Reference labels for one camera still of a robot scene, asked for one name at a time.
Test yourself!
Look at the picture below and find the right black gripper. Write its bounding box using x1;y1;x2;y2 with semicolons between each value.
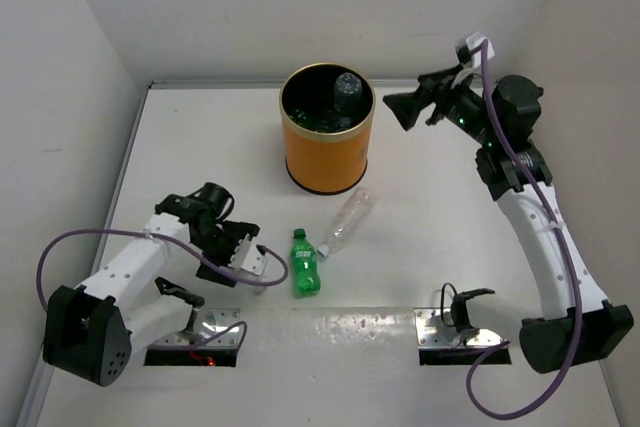
383;63;498;147

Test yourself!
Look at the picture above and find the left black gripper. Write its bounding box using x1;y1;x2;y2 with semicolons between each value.
192;221;259;285

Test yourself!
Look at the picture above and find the clear bottle dark green label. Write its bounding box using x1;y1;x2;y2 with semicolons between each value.
332;72;362;131

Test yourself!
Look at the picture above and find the clear ribbed bottle white cap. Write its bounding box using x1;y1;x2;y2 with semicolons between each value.
317;187;376;259

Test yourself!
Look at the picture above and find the clear bottle white blue label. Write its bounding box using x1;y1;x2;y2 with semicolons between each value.
251;255;267;296

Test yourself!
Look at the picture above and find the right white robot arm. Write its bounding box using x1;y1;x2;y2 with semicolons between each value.
383;67;634;374

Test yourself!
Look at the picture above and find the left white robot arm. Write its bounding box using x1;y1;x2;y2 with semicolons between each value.
42;182;263;386

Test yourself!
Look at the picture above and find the orange cylindrical bin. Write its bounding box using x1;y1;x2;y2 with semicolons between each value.
279;62;376;195

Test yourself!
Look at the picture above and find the green Sprite bottle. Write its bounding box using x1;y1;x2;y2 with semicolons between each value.
290;228;321;297

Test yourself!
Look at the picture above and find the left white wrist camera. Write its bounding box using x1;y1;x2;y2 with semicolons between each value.
229;238;265;279

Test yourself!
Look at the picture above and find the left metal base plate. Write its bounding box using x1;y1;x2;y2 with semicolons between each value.
190;309;243;350

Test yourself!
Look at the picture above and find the metal base plate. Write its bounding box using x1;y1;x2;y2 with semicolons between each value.
414;308;504;350
190;309;243;350

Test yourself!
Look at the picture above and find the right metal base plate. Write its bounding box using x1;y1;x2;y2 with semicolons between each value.
414;308;504;350

